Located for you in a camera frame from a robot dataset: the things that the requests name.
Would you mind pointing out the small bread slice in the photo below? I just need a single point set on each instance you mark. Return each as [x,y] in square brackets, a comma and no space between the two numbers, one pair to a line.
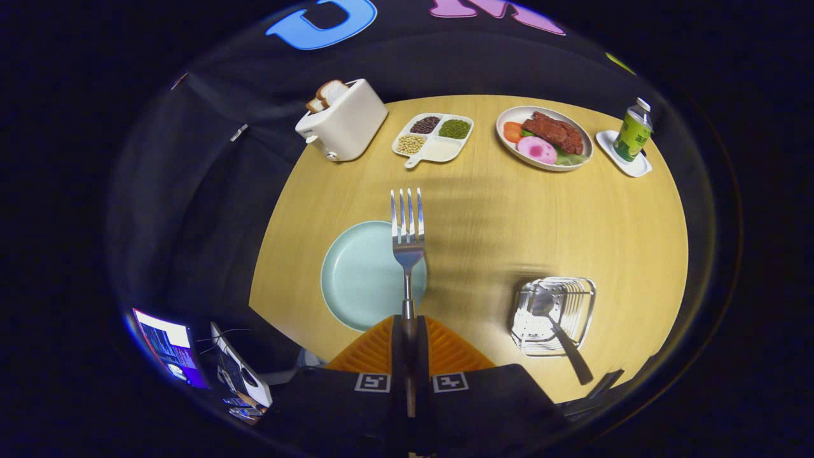
[315,105]

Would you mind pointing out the white divided dish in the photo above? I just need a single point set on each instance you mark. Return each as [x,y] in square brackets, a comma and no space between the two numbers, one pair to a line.
[443,151]

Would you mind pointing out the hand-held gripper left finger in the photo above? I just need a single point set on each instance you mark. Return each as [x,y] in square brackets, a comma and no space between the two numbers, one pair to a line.
[397,356]

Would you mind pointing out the pile of green beans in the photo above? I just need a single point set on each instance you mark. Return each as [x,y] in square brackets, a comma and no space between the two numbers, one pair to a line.
[455,129]

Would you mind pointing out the orange tomato slice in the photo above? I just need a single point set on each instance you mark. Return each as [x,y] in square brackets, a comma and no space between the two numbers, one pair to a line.
[512,132]

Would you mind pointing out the large bread slice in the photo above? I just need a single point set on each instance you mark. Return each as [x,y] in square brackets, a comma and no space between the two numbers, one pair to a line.
[333,93]

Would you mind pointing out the white toaster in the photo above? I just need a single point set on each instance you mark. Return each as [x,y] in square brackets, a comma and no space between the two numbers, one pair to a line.
[350,127]

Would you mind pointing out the white cloth clip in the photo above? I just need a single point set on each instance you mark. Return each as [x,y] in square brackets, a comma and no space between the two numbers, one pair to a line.
[239,132]

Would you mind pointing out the light green plate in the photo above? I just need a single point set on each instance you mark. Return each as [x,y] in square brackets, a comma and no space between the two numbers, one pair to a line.
[356,280]

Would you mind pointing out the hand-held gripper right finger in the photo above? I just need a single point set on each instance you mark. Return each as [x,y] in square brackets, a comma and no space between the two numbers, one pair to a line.
[425,362]

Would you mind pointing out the red cloth clip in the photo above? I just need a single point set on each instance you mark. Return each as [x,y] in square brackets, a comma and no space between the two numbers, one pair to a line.
[180,80]

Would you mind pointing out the beige food plate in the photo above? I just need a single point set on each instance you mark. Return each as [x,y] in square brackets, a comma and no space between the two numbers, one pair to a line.
[514,152]

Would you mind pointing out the white monitor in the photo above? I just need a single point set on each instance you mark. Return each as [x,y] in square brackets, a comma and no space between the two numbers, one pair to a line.
[245,372]

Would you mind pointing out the pile of yellow beans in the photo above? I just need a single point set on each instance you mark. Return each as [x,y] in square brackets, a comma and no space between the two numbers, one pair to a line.
[411,144]

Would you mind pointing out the pile of dark red beans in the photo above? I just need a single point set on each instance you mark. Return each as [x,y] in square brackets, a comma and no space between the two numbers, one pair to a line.
[425,124]

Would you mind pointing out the lit laptop screen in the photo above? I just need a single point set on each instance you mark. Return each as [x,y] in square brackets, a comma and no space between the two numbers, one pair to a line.
[168,346]

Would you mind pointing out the pink radish slice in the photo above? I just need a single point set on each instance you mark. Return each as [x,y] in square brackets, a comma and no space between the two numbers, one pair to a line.
[537,151]

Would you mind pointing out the white square coaster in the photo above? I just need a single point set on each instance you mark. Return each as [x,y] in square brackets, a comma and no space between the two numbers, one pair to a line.
[629,169]

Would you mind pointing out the green lettuce leaf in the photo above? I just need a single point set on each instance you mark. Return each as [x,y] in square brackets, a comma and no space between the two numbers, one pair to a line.
[571,159]

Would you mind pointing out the green label bottle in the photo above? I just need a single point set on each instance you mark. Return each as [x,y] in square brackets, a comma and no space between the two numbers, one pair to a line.
[631,133]

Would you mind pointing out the brown steak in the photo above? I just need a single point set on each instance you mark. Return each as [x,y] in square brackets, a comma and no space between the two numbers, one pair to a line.
[553,132]

